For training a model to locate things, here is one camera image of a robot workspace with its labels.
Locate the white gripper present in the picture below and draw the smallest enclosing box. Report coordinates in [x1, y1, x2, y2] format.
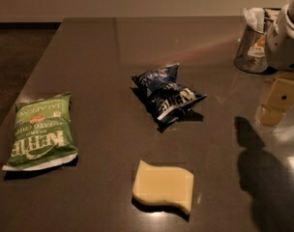
[258, 4, 294, 127]

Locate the green jalapeno chip bag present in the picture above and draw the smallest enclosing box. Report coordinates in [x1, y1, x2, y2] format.
[2, 93, 78, 171]

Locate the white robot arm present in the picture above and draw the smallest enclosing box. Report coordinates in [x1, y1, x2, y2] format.
[258, 0, 294, 127]

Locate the blue chip bag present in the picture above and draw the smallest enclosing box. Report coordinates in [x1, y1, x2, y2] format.
[132, 63, 206, 124]

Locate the white cloth in cup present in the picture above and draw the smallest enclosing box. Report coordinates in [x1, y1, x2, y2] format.
[243, 8, 265, 33]

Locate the yellow sponge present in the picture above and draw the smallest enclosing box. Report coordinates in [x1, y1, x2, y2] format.
[132, 160, 194, 215]

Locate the metal mesh cup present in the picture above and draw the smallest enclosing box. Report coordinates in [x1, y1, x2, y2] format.
[234, 8, 279, 74]

